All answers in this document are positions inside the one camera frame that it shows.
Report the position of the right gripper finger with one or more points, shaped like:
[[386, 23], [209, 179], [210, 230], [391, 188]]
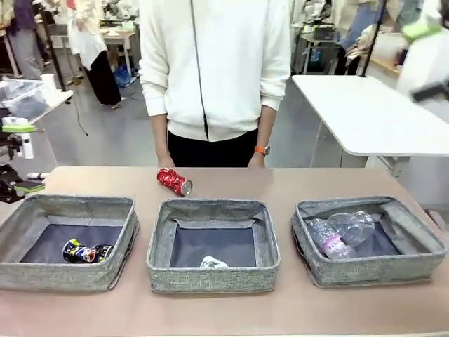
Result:
[[422, 31], [431, 92]]

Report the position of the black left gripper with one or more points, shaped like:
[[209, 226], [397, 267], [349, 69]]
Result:
[[8, 179]]

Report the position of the crushed dark blue can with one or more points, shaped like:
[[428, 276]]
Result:
[[86, 252]]

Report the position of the crushed clear plastic cup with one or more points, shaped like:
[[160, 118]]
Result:
[[354, 226]]

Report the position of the clear bottle with pink label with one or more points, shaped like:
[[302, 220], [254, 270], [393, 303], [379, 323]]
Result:
[[329, 242]]

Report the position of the white paper ball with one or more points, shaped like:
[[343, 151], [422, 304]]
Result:
[[214, 263]]

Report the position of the person's left forearm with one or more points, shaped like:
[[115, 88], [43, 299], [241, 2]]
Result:
[[268, 126]]

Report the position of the person's right forearm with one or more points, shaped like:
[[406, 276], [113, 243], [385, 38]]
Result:
[[159, 137]]

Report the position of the person's right hand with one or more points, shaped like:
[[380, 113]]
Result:
[[165, 162]]

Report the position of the person's left hand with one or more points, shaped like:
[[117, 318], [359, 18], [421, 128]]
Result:
[[256, 161]]

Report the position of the white marker pen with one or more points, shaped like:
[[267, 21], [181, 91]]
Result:
[[36, 175]]

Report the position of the black stand pole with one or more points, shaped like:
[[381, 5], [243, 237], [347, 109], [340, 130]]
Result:
[[372, 38]]

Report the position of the clear plastic storage box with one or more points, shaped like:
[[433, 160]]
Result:
[[22, 98]]

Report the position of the white side table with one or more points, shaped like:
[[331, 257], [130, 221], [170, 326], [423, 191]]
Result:
[[56, 100]]

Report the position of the white paper cup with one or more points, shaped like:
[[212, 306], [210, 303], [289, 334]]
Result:
[[48, 84]]

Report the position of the large white table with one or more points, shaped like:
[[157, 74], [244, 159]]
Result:
[[350, 112]]

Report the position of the black tripod pole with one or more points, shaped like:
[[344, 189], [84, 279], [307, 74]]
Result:
[[52, 45]]

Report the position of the bystander in grey trousers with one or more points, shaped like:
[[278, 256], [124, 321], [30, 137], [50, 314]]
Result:
[[24, 42]]

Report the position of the blue plastic bag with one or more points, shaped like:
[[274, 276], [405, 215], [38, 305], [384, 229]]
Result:
[[122, 76]]

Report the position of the grey fabric basket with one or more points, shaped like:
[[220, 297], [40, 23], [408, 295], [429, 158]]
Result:
[[210, 279], [70, 277], [368, 274]]

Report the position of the bystander in white coat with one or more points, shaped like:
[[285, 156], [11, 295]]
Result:
[[93, 45]]

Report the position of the background workbench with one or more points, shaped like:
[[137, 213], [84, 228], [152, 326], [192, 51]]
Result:
[[115, 38]]

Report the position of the crushed red soda can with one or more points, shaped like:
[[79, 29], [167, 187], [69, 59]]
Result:
[[173, 180]]

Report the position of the orange wrist watch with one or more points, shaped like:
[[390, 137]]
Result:
[[263, 150]]

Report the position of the black trousers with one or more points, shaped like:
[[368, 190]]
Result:
[[214, 152]]

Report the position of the person in white sweater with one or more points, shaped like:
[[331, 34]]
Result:
[[228, 70]]

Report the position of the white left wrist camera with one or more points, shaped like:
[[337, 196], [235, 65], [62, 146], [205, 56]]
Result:
[[25, 145]]

